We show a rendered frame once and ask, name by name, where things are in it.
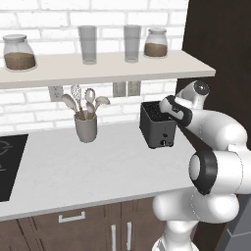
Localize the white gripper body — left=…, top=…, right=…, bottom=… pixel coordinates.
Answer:
left=158, top=94, right=179, bottom=116

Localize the dark grey toaster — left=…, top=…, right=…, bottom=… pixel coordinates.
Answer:
left=139, top=100, right=177, bottom=150

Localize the grey counter block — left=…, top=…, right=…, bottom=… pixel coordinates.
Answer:
left=215, top=209, right=251, bottom=251

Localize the small glass jar brown filling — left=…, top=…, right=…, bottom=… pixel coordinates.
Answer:
left=143, top=26, right=170, bottom=59

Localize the pale wooden spoon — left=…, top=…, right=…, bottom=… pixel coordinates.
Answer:
left=61, top=93, right=81, bottom=116
left=85, top=101, right=97, bottom=121
left=94, top=95, right=112, bottom=112

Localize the grey drinking glass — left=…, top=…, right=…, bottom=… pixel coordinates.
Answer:
left=123, top=24, right=142, bottom=64
left=77, top=25, right=98, bottom=66

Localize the pale slotted spoon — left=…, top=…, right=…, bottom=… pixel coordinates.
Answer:
left=84, top=87, right=98, bottom=105

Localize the tall dark brown cupboard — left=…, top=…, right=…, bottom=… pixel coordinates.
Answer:
left=176, top=0, right=251, bottom=251

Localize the grey utensil pot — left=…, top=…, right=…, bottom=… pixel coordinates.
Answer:
left=74, top=112, right=99, bottom=144

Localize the pale whisk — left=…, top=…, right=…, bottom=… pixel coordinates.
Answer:
left=70, top=83, right=85, bottom=115

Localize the brown cupboard door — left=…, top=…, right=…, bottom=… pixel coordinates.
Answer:
left=121, top=196, right=169, bottom=251

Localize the large glass jar brown filling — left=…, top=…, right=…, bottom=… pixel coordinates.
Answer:
left=2, top=33, right=37, bottom=72

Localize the brown drawer front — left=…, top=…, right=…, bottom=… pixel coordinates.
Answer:
left=17, top=202, right=123, bottom=251

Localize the black hob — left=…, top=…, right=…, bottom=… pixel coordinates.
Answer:
left=0, top=133, right=29, bottom=203

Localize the pale wall shelf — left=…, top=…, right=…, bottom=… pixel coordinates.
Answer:
left=0, top=49, right=217, bottom=90

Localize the white wall socket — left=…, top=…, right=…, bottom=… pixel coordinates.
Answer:
left=48, top=85, right=65, bottom=103

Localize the white cupboard door handle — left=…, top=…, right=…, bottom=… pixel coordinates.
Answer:
left=110, top=224, right=118, bottom=251
left=125, top=222, right=133, bottom=251

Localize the white drawer handle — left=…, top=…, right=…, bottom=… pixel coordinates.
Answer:
left=58, top=210, right=86, bottom=225

